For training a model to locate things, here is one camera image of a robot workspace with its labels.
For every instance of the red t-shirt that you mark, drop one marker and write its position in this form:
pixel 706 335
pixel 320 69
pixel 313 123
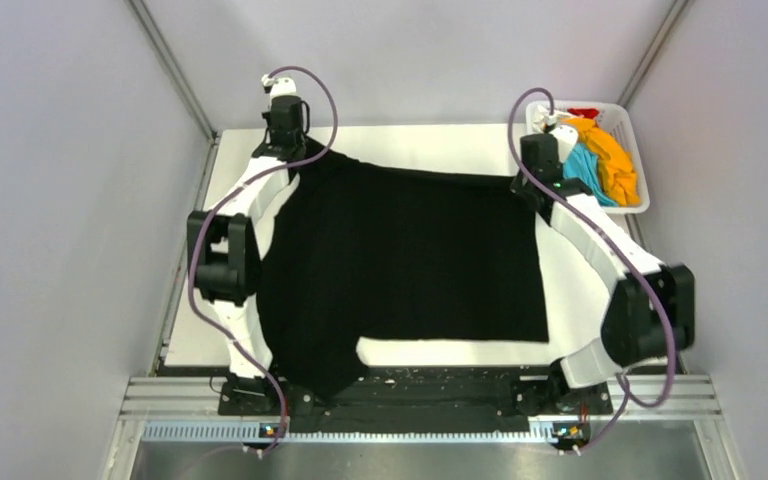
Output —
pixel 588 113

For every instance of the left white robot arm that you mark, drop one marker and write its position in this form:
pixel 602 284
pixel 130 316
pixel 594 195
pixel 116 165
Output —
pixel 224 253

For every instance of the blue t-shirt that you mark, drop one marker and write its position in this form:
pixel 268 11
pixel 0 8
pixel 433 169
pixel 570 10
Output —
pixel 582 164

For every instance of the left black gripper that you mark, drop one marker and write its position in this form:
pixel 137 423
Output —
pixel 266 115

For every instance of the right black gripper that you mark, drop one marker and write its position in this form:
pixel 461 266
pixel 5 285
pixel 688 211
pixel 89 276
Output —
pixel 517 185

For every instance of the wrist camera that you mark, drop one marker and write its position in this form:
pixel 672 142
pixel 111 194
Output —
pixel 567 137
pixel 279 86

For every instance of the white plastic laundry basket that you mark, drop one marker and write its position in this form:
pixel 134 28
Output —
pixel 615 120

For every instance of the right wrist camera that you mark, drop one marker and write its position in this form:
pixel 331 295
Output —
pixel 567 137

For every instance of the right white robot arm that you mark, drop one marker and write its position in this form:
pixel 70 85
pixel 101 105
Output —
pixel 650 313

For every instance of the aluminium frame rail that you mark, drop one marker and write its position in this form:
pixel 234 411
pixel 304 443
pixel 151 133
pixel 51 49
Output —
pixel 170 428

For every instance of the yellow t-shirt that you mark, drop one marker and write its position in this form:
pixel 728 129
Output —
pixel 615 167

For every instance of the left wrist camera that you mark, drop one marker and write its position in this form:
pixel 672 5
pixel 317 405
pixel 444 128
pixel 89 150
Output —
pixel 279 86

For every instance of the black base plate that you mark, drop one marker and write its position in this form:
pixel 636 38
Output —
pixel 407 400

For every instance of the black t-shirt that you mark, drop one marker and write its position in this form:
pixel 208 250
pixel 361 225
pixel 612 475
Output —
pixel 363 251

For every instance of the white t-shirt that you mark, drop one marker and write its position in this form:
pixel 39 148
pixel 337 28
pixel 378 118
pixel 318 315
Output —
pixel 543 118

